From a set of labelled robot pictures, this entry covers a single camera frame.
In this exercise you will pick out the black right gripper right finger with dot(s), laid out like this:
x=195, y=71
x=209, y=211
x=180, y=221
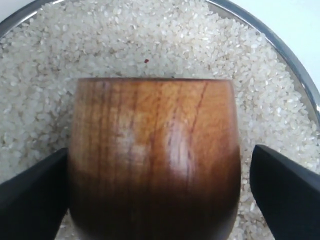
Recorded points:
x=287, y=194

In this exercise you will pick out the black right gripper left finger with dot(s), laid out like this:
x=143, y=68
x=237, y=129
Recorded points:
x=34, y=203

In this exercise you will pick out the brown wooden cup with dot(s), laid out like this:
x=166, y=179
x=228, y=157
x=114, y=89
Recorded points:
x=154, y=159

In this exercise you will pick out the large steel rice plate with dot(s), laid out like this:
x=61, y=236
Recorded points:
x=41, y=60

